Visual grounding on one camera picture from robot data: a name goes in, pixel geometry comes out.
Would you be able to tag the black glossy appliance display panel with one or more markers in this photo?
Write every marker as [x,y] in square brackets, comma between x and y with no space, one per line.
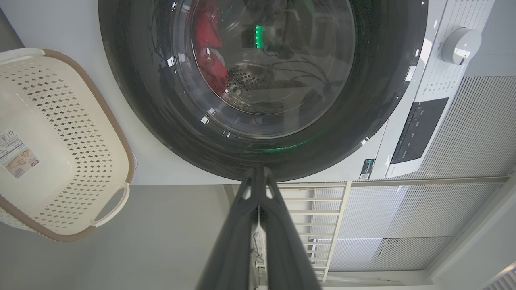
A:
[419,131]

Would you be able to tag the white metal window railing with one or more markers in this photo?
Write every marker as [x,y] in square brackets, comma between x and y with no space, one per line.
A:
[322,225]

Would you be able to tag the printed product label sticker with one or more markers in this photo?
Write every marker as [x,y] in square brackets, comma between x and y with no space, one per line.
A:
[16,155]

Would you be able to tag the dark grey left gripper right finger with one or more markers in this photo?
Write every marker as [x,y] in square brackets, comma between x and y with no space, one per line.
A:
[284,249]

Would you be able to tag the red and white garment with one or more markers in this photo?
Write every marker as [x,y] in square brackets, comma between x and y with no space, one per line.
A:
[207,36]

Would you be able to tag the cream perforated laundry basket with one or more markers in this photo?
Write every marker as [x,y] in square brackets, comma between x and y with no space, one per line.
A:
[60,133]

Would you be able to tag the dark rectangular QR sticker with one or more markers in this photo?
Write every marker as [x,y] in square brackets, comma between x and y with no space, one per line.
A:
[366,169]

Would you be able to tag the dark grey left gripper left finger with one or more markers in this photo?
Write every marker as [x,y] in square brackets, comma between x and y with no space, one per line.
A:
[234,241]

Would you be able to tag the white washing machine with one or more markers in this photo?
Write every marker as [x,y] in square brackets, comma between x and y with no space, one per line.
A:
[363,161]

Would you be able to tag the white control dial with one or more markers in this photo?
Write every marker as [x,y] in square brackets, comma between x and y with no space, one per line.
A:
[460,46]

